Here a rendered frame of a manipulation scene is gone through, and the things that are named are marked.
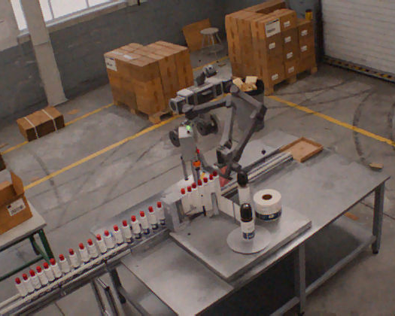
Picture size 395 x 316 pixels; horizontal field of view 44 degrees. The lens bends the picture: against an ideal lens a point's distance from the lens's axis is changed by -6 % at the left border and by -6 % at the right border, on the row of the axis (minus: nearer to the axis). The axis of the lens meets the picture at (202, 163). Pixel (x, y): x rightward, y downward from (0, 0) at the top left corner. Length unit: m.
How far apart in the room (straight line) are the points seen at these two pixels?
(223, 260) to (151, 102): 4.15
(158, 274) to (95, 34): 6.25
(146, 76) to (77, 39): 2.27
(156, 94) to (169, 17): 2.92
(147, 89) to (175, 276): 4.11
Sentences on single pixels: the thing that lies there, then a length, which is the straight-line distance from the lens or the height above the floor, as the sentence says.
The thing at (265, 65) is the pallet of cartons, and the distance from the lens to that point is 7.60.
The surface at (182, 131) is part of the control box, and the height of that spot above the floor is 1.47.
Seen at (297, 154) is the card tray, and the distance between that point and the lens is 4.60.
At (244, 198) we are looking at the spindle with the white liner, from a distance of 3.85.
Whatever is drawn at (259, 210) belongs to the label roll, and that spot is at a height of 0.97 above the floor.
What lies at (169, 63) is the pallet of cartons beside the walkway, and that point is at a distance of 7.32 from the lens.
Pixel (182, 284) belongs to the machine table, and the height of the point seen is 0.83.
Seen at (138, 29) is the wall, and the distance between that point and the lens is 9.59.
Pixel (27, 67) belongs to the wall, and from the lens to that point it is 8.80.
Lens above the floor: 3.20
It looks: 31 degrees down
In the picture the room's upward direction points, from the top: 9 degrees counter-clockwise
